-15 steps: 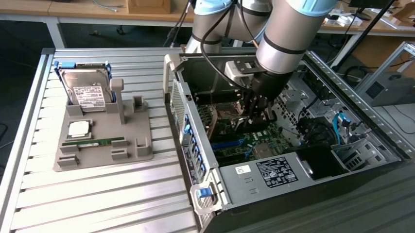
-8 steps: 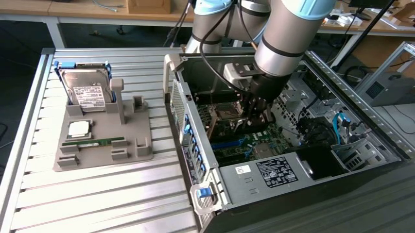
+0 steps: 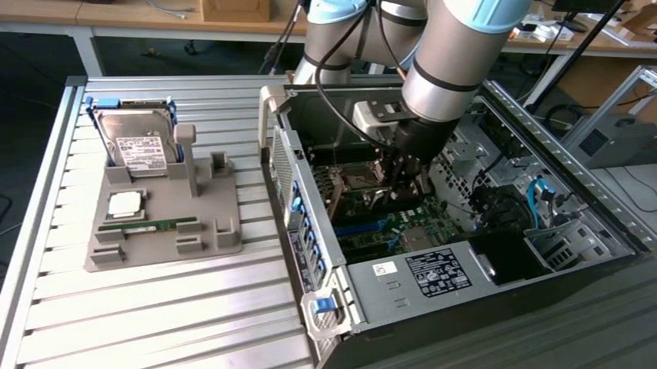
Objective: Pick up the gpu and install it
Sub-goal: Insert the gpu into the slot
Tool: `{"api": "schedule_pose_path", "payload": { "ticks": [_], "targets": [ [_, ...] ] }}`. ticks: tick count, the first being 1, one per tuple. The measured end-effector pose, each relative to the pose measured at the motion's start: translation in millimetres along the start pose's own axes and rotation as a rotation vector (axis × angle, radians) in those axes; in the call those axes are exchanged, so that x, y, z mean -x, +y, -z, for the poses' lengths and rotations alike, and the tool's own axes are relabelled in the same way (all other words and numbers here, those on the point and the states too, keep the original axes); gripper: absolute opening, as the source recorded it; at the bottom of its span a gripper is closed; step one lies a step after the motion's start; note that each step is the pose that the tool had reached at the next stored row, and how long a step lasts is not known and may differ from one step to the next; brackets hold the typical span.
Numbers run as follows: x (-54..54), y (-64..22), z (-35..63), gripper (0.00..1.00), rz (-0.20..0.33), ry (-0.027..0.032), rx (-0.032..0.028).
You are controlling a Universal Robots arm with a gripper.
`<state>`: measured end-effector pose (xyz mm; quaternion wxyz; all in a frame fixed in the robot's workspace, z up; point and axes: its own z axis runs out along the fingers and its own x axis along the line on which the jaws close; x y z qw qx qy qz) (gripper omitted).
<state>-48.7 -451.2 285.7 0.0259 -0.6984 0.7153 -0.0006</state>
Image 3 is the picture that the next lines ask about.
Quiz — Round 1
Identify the black cable bundle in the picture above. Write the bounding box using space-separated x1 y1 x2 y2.
469 184 535 234

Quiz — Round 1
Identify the blue expansion slot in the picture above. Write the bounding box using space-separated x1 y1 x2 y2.
332 219 390 239

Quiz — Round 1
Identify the white box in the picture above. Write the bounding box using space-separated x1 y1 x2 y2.
518 23 577 43

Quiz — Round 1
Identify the perforated metal drive cage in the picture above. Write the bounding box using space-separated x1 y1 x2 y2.
433 122 522 211

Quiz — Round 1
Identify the grey power supply unit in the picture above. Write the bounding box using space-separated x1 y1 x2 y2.
346 241 502 326

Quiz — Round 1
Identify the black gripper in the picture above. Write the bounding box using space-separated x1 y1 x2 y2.
389 117 462 178

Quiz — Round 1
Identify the grey plastic parts rack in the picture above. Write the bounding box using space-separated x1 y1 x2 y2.
81 123 246 274

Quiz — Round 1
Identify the silver hard disk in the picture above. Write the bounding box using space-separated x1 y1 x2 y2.
96 109 179 178

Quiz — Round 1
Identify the brown cardboard piece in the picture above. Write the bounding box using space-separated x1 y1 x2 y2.
618 0 657 42

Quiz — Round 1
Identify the brown cardboard box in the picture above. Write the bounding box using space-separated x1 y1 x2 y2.
199 0 274 23

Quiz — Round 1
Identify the green motherboard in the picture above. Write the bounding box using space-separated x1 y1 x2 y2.
307 145 466 266

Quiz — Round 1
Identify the CPU socket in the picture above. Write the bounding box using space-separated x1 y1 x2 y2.
331 163 385 192

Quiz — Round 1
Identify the grey network cable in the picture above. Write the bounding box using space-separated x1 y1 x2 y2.
144 0 190 19

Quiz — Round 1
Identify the graphics card with metal bracket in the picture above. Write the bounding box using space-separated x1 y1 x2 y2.
327 181 430 223

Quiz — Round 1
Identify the grey computer tower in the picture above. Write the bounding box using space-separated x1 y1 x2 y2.
562 113 657 170

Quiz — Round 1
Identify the black monitor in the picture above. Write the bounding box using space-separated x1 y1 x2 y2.
551 0 628 34

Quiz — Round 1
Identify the blue disk wire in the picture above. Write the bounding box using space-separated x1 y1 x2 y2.
526 173 554 231

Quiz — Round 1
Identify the green RAM stick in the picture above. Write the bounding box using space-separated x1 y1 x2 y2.
96 216 199 234

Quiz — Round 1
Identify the metal disk bay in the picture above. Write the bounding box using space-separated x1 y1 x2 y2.
522 219 636 272

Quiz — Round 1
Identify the blue case latch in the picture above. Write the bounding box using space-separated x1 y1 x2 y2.
308 296 335 315

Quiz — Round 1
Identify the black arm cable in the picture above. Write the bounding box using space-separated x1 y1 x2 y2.
312 0 399 149

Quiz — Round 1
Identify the black slanted pole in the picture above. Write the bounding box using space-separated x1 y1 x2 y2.
522 0 632 112

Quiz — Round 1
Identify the wooden desk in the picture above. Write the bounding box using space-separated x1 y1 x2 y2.
0 0 657 76

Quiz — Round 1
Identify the open black PC case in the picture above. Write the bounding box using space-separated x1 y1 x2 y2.
258 79 657 369

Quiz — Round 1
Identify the aluminium profile frame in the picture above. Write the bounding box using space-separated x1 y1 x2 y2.
558 64 657 155

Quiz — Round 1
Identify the silver chipset heatsink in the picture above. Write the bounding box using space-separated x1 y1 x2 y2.
398 225 437 251

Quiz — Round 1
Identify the silver CPU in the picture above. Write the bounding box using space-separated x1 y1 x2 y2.
104 191 146 221

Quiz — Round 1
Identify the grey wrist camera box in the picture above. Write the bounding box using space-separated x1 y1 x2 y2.
351 100 411 146

